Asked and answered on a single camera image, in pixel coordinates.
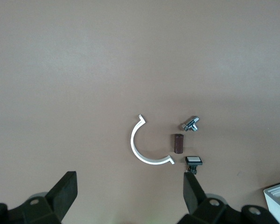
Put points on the chrome metal valve fitting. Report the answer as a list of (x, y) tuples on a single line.
[(190, 123)]

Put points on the dark brown cylinder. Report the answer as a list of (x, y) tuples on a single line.
[(177, 143)]

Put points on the small black clip part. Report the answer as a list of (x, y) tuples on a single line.
[(193, 159)]

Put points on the brown table mat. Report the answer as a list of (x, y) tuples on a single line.
[(84, 70)]

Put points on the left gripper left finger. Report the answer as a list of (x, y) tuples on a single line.
[(60, 198)]

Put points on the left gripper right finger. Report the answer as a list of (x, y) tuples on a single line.
[(193, 198)]

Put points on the white drawer cabinet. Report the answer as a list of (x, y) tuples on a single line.
[(277, 205)]

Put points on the white semicircular pipe clamp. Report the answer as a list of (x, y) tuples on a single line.
[(132, 142)]

